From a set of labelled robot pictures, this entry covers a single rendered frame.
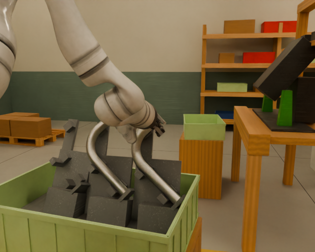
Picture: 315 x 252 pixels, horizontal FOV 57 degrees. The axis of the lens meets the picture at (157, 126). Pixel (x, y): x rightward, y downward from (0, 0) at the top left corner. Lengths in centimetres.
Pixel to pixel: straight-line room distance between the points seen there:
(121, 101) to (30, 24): 773
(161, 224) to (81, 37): 58
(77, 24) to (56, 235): 54
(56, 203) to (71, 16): 68
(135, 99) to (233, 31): 585
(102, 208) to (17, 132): 476
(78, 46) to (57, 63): 729
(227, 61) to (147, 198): 552
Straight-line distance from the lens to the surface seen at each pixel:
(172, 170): 94
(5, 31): 48
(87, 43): 57
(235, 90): 633
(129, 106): 58
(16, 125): 564
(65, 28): 56
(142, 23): 712
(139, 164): 91
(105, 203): 96
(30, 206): 117
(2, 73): 45
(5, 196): 112
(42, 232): 88
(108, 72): 57
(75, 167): 110
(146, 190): 96
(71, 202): 103
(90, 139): 100
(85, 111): 761
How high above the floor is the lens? 133
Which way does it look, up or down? 11 degrees down
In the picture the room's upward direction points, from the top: straight up
